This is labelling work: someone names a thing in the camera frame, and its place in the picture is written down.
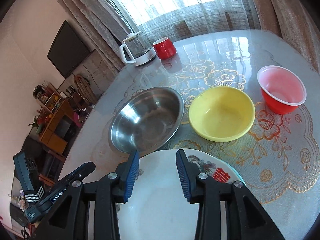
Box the white plate red characters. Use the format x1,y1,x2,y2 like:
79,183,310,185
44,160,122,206
87,148,245,240

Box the stainless steel bowl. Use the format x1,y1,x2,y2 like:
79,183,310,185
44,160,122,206
108,87,184,158

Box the large turquoise plastic plate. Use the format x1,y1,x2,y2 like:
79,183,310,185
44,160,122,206
233,168,246,185

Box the wooden shelf cabinet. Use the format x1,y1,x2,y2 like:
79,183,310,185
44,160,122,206
33,82,75,155

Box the yellow plastic bowl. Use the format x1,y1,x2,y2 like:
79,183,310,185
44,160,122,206
188,86,255,142

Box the red plastic bowl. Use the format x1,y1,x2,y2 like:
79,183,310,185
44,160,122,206
257,66,307,115

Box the white glass electric kettle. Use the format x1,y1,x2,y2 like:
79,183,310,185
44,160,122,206
119,31,156,66

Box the red mug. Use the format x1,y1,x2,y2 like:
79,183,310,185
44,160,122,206
152,37,177,60

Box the left beige curtain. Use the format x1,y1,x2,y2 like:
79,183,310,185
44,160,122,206
57,0,130,74

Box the beige curtain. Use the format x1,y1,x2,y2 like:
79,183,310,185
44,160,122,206
253,0,319,73
57,0,130,74

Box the sheer white window curtain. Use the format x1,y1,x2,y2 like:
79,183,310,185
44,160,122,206
107,0,261,42

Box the right beige curtain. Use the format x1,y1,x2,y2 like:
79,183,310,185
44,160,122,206
253,0,319,73

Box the black wall television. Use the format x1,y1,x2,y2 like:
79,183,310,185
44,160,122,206
47,20,91,79

